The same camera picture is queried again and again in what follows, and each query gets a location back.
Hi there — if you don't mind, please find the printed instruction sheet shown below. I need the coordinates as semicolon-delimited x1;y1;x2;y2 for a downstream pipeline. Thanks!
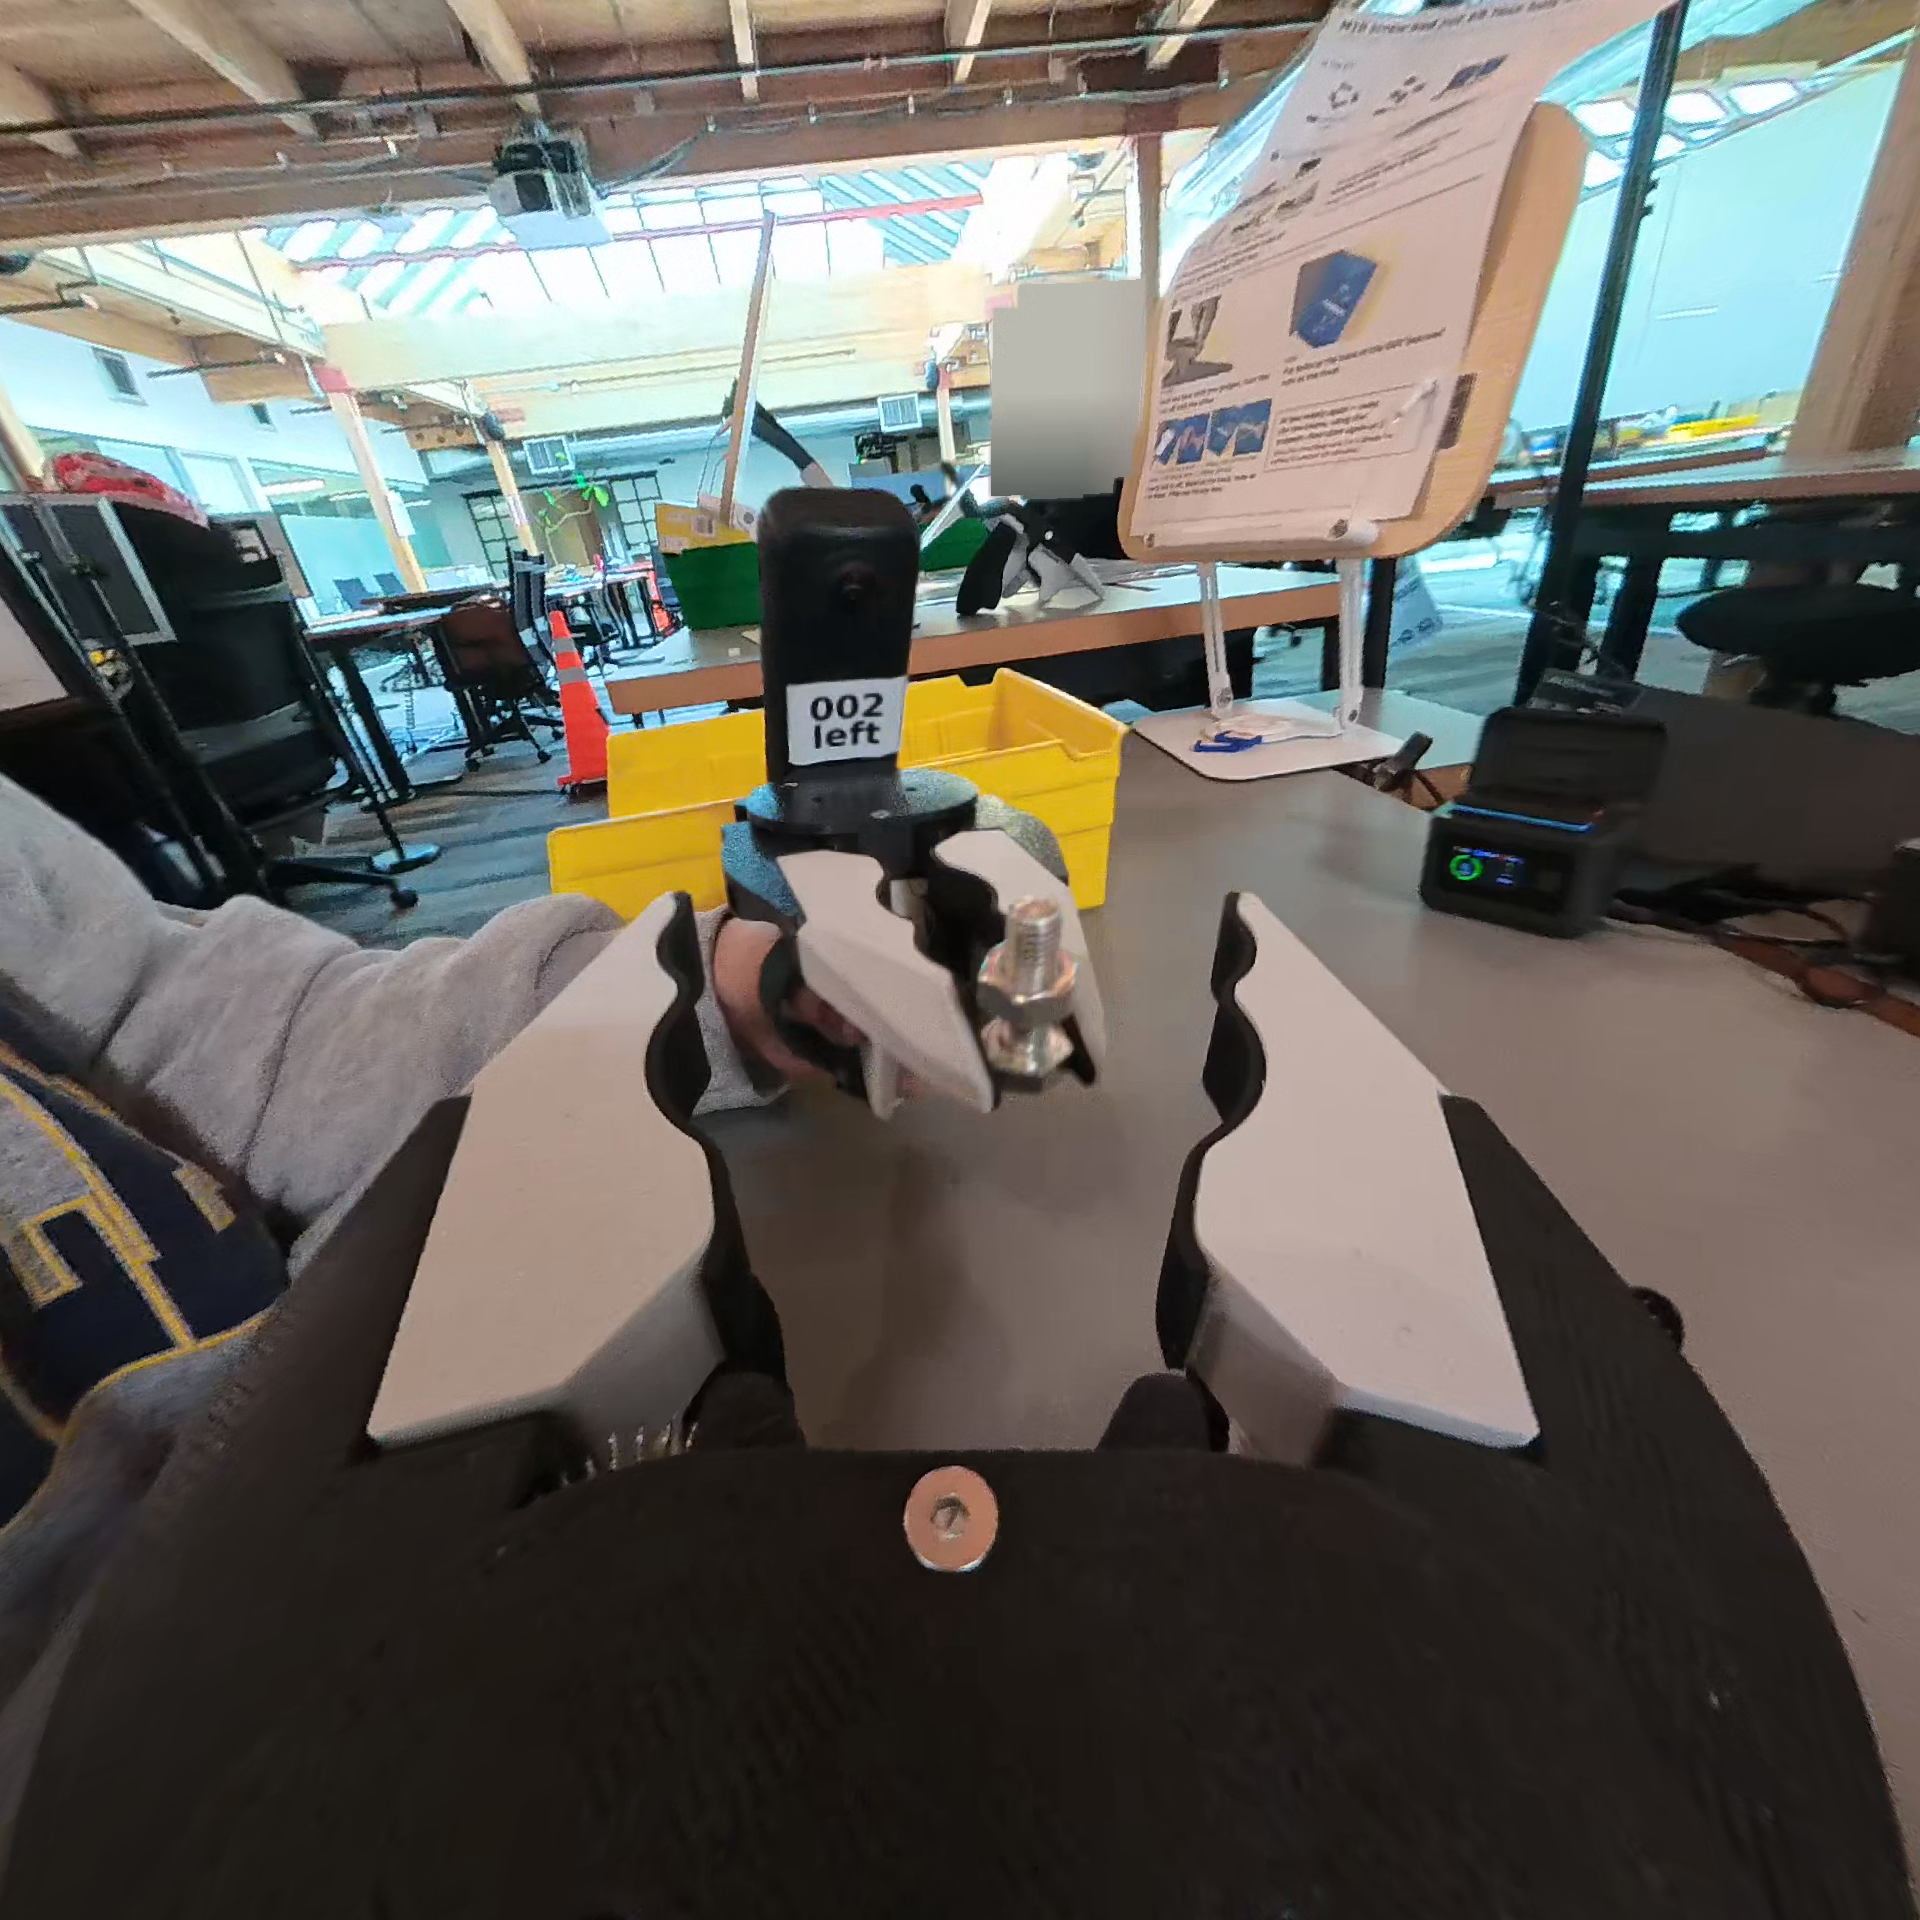
1129;0;1688;552

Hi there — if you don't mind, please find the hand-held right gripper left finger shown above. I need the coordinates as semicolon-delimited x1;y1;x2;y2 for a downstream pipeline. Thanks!
369;893;789;1450

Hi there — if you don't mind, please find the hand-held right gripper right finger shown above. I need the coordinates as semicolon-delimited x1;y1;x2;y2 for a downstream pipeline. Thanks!
1154;893;1545;1467

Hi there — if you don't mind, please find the person's left forearm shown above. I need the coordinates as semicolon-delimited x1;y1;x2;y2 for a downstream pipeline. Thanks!
0;773;785;1276

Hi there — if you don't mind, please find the yellow divided plastic bin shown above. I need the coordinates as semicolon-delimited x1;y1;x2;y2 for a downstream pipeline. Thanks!
547;668;1131;923

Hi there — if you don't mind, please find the white and wooden document stand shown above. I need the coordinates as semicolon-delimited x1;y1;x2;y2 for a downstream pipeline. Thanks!
1117;104;1597;787

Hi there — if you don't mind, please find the silver hex bolt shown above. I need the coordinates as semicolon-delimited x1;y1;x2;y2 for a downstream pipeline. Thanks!
977;894;1101;1095

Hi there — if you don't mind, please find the wooden desk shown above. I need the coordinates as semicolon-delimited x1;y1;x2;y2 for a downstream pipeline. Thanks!
602;562;1354;719

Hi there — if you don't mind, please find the black pole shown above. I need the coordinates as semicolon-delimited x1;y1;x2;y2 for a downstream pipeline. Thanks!
1515;0;1696;706

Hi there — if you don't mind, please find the ceiling projector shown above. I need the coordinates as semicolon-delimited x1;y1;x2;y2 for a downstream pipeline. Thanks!
488;129;614;255

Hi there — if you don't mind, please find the orange traffic cone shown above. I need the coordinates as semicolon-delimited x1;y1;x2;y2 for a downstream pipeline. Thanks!
547;606;619;799

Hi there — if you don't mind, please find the black flat case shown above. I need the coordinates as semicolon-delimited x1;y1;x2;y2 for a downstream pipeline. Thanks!
1530;668;1920;907

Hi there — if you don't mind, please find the black and grey tool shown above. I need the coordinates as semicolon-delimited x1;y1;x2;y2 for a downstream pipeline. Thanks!
954;511;1115;621

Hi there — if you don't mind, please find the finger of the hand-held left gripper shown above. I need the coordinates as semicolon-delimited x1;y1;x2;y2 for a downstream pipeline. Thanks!
934;829;1112;1088
780;849;1000;1123

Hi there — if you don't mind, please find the person's left hand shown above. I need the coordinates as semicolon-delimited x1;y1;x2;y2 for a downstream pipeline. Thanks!
711;914;872;1109

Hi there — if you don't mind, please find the black equipment rack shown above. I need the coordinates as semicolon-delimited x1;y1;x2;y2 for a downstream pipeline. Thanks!
0;495;295;908

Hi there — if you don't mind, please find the green plastic bin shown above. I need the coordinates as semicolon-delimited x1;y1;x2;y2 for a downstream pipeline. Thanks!
661;539;770;633

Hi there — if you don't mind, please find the black cable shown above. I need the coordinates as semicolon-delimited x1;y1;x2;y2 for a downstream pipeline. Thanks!
1614;887;1920;1039

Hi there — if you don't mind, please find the black label printer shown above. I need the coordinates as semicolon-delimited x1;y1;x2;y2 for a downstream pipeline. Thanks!
1417;703;1669;944

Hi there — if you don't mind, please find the person's grey sweatshirt torso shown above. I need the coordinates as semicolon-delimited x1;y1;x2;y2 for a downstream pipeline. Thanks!
0;998;394;1712

